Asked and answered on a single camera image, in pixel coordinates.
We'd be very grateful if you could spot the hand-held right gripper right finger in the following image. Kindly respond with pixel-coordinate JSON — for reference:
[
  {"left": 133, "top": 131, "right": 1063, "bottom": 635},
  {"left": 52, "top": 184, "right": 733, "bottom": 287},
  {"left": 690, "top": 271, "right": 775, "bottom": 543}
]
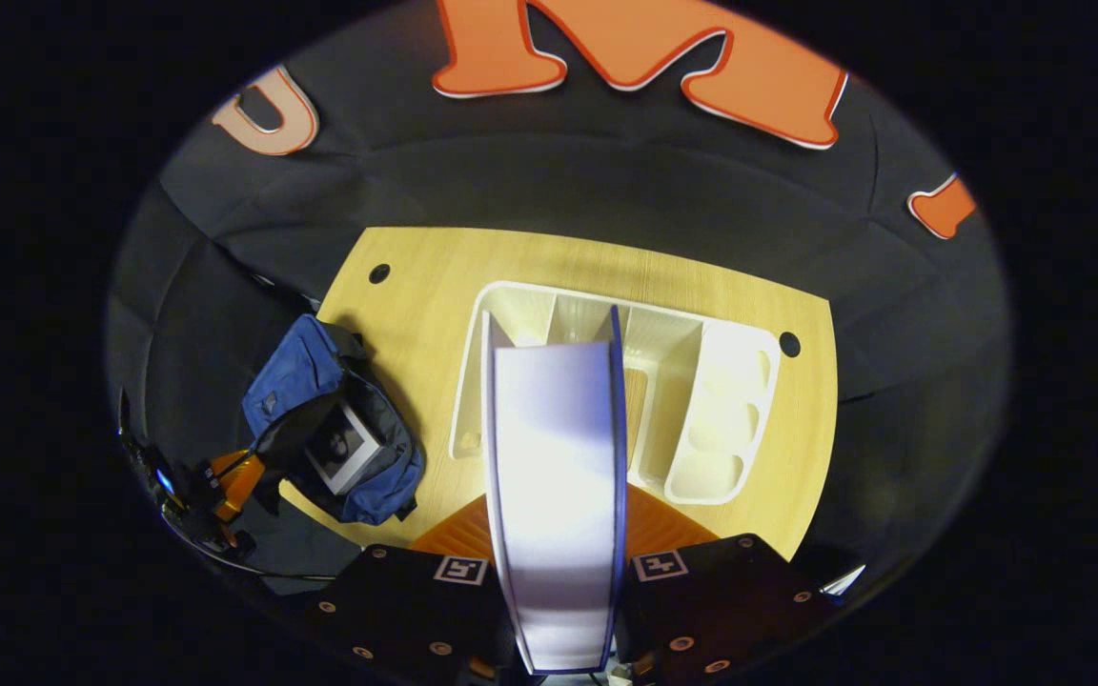
[{"left": 618, "top": 486, "right": 841, "bottom": 676}]

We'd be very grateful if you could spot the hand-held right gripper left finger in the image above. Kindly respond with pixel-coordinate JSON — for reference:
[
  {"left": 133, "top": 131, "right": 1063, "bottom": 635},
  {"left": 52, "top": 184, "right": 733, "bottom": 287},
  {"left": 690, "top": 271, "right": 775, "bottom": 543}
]
[{"left": 306, "top": 494, "right": 517, "bottom": 679}]

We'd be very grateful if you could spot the grey and black book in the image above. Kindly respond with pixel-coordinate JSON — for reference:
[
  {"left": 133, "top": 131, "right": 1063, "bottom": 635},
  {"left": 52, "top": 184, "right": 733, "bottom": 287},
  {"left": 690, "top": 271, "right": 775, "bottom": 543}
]
[{"left": 306, "top": 400, "right": 388, "bottom": 496}]

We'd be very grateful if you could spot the blue schoolbag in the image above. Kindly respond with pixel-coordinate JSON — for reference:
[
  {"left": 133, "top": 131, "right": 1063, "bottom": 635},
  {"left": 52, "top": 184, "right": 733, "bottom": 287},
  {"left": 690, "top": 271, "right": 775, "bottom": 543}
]
[{"left": 242, "top": 314, "right": 426, "bottom": 527}]

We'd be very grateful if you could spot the white bookshelf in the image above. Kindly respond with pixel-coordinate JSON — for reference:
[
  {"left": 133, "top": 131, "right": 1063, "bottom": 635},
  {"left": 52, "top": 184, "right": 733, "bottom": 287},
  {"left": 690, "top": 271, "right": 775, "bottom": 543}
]
[{"left": 449, "top": 281, "right": 784, "bottom": 506}]

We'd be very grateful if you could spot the blue book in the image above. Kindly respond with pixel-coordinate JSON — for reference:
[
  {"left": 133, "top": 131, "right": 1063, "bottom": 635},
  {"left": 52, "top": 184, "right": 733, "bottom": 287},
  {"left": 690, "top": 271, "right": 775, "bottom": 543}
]
[{"left": 480, "top": 305, "right": 629, "bottom": 676}]

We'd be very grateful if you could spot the black backdrop cloth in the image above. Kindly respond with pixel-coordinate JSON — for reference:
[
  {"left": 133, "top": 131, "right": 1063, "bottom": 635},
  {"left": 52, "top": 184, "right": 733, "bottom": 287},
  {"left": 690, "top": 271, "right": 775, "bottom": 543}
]
[{"left": 106, "top": 0, "right": 1009, "bottom": 611}]

